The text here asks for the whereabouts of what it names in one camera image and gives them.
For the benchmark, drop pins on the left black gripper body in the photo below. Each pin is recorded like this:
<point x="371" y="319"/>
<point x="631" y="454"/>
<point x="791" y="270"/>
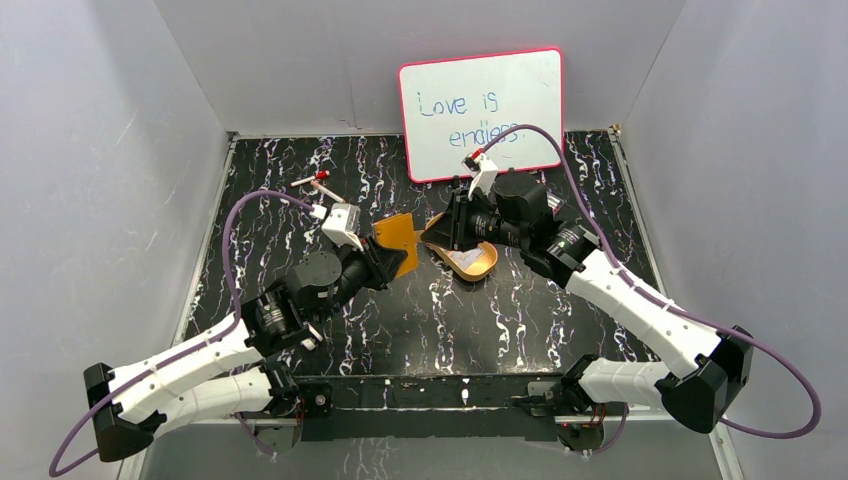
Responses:
<point x="380" y="262"/>

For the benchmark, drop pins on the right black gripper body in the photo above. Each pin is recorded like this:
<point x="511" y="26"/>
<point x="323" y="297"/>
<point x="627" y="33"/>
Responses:
<point x="486" y="226"/>

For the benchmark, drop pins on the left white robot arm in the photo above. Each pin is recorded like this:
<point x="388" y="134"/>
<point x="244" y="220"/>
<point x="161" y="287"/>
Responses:
<point x="235" y="366"/>

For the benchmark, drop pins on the loose silver VIP card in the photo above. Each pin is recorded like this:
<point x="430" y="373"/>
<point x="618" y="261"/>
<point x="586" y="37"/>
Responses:
<point x="467" y="257"/>

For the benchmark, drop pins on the tan oval tray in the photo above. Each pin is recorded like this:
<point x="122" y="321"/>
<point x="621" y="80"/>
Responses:
<point x="472" y="273"/>

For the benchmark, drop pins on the white plastic clip block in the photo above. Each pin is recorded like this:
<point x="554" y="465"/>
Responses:
<point x="311" y="342"/>

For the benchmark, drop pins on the white marker pen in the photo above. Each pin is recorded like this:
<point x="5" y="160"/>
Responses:
<point x="327" y="192"/>

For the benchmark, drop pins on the red capped marker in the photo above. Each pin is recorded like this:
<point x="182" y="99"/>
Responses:
<point x="316" y="177"/>

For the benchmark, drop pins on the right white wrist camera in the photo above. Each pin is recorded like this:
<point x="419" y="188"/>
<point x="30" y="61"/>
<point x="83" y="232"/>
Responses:
<point x="484" y="172"/>

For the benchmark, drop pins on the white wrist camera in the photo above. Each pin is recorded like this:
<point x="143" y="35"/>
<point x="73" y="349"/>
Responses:
<point x="484" y="172"/>
<point x="340" y="224"/>

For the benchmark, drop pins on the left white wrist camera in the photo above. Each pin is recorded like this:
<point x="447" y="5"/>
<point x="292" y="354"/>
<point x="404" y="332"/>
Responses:
<point x="340" y="224"/>

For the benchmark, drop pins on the white board pink frame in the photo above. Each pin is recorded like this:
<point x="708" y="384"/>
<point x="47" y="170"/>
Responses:
<point x="506" y="103"/>

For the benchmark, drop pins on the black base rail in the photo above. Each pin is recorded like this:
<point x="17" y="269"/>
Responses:
<point x="527" y="406"/>

